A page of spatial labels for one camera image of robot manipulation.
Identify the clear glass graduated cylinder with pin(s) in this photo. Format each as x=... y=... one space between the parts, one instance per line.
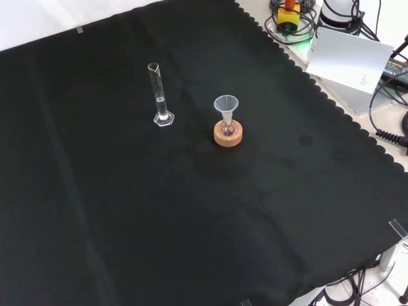
x=162 y=110

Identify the small round-bottom glass flask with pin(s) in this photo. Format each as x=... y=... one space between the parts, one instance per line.
x=228 y=129

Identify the clear plastic funnel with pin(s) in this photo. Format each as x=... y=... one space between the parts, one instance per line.
x=225 y=103

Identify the black bench cloth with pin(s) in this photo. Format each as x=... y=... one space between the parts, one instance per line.
x=127 y=191

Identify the clear tape piece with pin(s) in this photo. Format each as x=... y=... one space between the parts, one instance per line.
x=246 y=303
x=80 y=30
x=398 y=228

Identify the yellow emergency stop button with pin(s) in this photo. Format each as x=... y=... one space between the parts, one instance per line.
x=288 y=17

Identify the pale board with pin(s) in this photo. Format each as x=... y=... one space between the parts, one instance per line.
x=347 y=60

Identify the black power adapter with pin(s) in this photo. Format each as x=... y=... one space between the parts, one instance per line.
x=396 y=71

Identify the white stand leg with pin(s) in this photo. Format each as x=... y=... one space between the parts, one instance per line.
x=390 y=258

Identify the red and black leads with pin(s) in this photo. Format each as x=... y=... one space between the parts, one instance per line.
x=400 y=51

